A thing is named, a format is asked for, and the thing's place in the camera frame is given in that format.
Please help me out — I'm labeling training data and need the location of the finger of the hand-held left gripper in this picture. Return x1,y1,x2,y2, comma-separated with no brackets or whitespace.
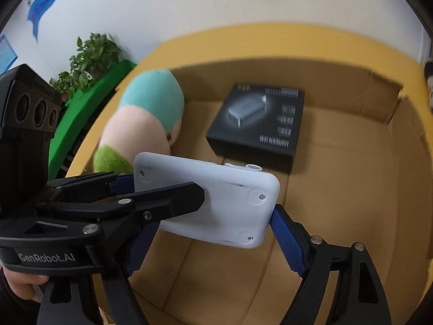
45,171,136,204
0,182,205,248

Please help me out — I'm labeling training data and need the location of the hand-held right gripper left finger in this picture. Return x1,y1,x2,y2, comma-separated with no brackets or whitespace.
35,222,159,325

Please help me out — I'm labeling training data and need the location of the person's left hand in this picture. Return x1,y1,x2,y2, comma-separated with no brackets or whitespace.
3,271,50,304

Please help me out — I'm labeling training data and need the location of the light blue wall poster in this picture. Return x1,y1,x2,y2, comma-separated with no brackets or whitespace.
0,34,18,72

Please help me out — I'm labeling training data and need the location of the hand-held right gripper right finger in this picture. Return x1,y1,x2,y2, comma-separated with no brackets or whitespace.
270,204,392,325

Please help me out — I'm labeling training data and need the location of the blue wall decoration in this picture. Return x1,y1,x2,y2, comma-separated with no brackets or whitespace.
27,0,68,43

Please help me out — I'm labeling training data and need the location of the white plastic device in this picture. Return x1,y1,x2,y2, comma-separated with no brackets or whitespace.
133,152,281,250

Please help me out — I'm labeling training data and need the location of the green potted plant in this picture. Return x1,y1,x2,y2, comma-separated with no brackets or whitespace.
50,32,124,100

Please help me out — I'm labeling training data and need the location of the black product box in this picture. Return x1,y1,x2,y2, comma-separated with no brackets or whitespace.
206,83,306,176

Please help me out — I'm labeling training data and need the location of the teal and pink plush toy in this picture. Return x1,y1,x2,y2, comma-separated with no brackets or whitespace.
93,69,185,173

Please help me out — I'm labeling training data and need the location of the brown cardboard box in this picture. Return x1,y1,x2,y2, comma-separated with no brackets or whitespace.
66,57,433,325

